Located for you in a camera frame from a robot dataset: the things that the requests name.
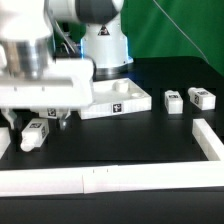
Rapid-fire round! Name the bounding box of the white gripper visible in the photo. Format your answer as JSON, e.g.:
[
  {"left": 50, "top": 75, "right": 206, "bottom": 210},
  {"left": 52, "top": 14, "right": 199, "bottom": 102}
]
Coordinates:
[{"left": 0, "top": 39, "right": 96, "bottom": 131}]

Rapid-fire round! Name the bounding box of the white square tabletop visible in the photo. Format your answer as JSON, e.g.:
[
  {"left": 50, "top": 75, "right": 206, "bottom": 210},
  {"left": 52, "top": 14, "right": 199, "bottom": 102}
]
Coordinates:
[{"left": 78, "top": 78, "right": 152, "bottom": 120}]

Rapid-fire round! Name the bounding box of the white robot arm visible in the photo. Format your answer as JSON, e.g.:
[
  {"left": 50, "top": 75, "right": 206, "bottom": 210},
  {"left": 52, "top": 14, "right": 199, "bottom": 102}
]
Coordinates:
[{"left": 0, "top": 0, "right": 129, "bottom": 126}]

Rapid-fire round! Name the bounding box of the green backdrop curtain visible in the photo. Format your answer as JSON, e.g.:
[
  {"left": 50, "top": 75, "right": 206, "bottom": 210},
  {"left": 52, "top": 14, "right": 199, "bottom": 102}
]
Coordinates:
[{"left": 53, "top": 0, "right": 224, "bottom": 76}]

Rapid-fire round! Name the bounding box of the white left fence wall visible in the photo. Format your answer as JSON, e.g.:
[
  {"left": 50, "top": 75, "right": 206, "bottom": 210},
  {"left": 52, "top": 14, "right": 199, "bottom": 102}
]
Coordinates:
[{"left": 0, "top": 127, "right": 11, "bottom": 159}]

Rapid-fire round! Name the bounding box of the white fence wall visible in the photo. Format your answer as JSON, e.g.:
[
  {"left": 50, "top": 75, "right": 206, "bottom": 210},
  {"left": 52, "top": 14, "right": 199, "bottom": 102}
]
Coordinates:
[
  {"left": 0, "top": 127, "right": 11, "bottom": 159},
  {"left": 0, "top": 161, "right": 224, "bottom": 197},
  {"left": 192, "top": 119, "right": 224, "bottom": 162}
]

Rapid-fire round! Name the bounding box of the white front fence wall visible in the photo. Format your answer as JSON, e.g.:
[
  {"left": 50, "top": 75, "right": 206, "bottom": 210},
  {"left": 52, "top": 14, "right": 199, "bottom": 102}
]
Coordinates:
[{"left": 0, "top": 161, "right": 224, "bottom": 197}]

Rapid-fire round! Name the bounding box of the white cable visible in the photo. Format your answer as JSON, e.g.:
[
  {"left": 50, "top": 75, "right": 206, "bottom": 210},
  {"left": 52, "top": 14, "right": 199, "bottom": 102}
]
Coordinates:
[{"left": 153, "top": 0, "right": 210, "bottom": 64}]

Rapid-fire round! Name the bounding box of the white right fence wall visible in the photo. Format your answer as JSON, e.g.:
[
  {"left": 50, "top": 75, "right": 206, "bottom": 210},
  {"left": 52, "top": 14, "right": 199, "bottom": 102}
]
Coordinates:
[{"left": 192, "top": 119, "right": 224, "bottom": 162}]

